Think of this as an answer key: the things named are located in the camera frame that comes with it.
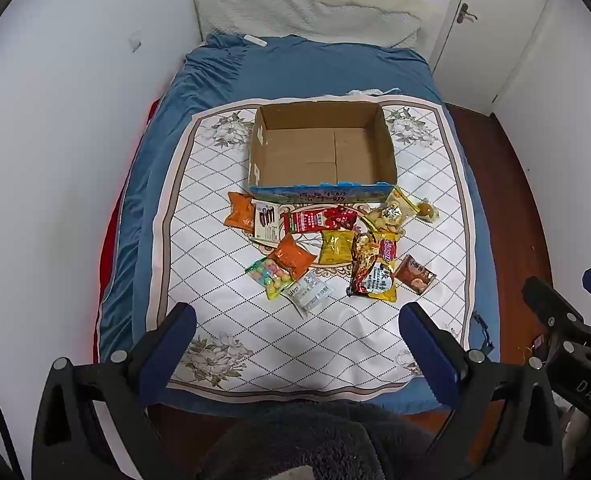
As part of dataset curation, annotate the colourful candy ball packet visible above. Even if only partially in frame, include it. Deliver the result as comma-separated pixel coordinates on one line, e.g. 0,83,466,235
244,256,296,302

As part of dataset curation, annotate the yellow clear snack bag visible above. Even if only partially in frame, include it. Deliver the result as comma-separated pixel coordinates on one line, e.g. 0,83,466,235
365,186,421,238

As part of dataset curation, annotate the white door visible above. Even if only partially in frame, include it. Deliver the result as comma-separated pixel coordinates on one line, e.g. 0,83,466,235
428,0,559,116

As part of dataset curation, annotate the white pillow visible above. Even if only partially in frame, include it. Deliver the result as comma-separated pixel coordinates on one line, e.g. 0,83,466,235
192,0,423,50

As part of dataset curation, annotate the brown snack packet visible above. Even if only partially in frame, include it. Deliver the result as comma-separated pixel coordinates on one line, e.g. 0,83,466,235
393,255,437,295

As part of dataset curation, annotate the red snack packet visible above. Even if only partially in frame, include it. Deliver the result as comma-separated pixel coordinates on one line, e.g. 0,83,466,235
281,205,359,235

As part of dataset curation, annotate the dark fleece clothing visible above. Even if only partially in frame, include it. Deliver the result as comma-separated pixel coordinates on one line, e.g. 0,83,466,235
195,400,439,480

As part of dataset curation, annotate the orange snack packet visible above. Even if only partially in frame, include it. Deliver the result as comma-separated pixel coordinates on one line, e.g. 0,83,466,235
275,234,317,278
224,191,257,232

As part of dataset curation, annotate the clear white snack packet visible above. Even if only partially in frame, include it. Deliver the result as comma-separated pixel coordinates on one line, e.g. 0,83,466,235
281,275,335,318

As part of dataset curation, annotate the cream chocolate cookie packet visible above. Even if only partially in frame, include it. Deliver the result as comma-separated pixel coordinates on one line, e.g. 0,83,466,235
252,200,282,243

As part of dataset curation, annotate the red yellow noodle packet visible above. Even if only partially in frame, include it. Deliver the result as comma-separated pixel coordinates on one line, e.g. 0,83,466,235
346,232,399,302

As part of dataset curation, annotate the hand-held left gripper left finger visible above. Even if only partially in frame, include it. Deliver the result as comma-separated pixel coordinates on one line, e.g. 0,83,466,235
32,302,198,480

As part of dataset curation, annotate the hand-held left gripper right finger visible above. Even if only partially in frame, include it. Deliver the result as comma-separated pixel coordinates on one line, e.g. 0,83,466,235
399,301,561,480

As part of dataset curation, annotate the cardboard box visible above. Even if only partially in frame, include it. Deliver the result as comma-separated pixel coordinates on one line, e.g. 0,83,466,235
248,101,397,206

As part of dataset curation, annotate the small clear bag brown ball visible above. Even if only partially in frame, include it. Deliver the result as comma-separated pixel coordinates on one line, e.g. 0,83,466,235
415,199,440,225

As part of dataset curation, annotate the blue bed blanket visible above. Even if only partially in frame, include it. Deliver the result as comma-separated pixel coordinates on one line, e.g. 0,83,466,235
95,34,501,413

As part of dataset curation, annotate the white floral printed quilt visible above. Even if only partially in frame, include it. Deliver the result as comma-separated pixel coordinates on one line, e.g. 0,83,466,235
146,96,479,393

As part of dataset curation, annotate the yellow snack packet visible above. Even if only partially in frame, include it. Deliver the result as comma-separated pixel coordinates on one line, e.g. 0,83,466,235
318,229,357,266

